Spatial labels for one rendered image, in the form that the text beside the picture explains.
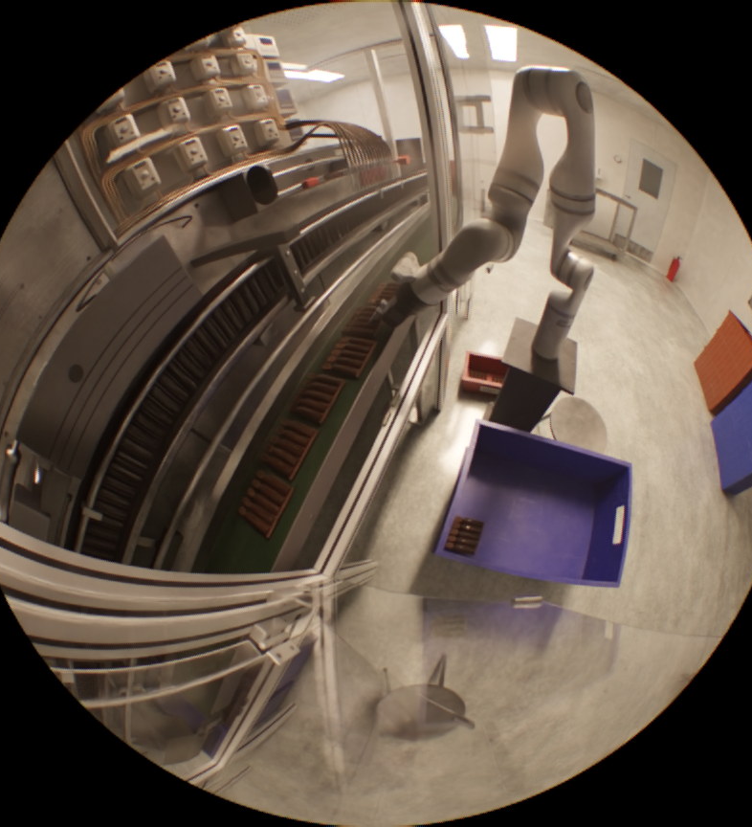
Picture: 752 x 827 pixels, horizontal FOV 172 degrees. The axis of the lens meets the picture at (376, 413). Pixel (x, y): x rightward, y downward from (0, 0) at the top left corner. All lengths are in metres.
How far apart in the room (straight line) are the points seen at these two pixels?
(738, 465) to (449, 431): 2.39
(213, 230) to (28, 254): 0.49
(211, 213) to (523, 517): 1.28
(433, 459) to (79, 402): 1.15
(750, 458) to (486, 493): 2.23
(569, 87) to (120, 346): 0.62
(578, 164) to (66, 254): 0.93
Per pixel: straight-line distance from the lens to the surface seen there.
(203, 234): 0.72
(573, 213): 0.55
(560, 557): 0.99
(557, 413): 1.11
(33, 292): 0.72
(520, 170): 0.42
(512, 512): 0.92
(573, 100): 0.47
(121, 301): 0.32
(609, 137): 5.15
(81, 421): 0.33
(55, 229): 0.74
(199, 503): 0.63
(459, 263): 0.42
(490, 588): 1.13
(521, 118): 0.48
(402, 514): 1.09
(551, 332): 0.74
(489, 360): 1.37
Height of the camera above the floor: 1.08
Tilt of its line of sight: 58 degrees down
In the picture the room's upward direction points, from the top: 19 degrees counter-clockwise
